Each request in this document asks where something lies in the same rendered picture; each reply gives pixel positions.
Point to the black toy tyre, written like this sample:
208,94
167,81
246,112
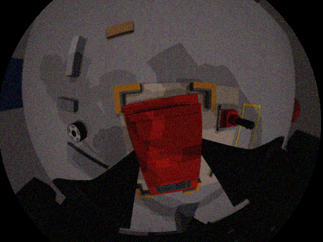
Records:
77,131

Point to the brown flat block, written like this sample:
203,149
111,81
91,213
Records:
120,29

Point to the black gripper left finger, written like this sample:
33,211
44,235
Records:
112,193

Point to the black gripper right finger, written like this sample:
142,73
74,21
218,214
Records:
236,168

